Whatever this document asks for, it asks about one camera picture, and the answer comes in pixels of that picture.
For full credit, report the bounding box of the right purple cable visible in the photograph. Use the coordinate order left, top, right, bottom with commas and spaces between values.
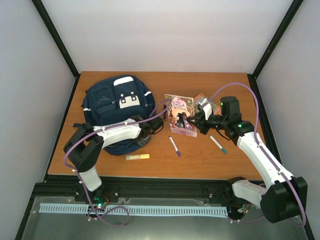
203, 82, 307, 227

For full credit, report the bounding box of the purple cable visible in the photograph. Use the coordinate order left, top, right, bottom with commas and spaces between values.
63, 98, 172, 228
203, 82, 307, 227

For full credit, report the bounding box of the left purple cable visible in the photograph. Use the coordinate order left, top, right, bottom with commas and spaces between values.
63, 98, 172, 228

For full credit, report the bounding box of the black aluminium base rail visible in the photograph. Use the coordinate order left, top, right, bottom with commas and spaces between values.
31, 175, 247, 207

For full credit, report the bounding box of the navy blue backpack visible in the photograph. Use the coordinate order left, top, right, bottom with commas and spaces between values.
72, 74, 168, 156

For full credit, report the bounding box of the left black frame post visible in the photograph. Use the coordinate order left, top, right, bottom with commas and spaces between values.
31, 0, 81, 79

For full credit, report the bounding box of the pink paperback book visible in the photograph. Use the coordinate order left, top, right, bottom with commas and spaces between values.
164, 94, 198, 138

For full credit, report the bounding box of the purple capped marker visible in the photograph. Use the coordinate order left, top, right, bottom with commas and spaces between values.
169, 136, 182, 157

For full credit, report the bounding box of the right black frame post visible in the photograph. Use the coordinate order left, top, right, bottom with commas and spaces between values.
251, 0, 305, 78

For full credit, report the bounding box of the light blue cable duct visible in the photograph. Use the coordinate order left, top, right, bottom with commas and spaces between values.
38, 203, 228, 218

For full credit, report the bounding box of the black frame post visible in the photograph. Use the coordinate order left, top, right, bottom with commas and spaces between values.
31, 0, 81, 79
251, 0, 305, 78

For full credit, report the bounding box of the green capped marker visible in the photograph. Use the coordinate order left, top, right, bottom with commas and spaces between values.
209, 135, 227, 154

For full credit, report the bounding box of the orange green paperback book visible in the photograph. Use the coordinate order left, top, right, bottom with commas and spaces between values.
194, 93, 221, 115

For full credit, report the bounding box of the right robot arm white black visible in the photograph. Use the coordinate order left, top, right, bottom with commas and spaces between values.
187, 96, 308, 223

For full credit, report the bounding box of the yellow highlighter pen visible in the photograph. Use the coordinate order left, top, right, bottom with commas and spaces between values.
125, 154, 150, 160

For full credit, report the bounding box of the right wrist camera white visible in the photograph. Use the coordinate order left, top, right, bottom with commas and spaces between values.
194, 97, 213, 120

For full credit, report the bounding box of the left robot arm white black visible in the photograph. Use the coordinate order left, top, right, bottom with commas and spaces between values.
63, 115, 164, 202

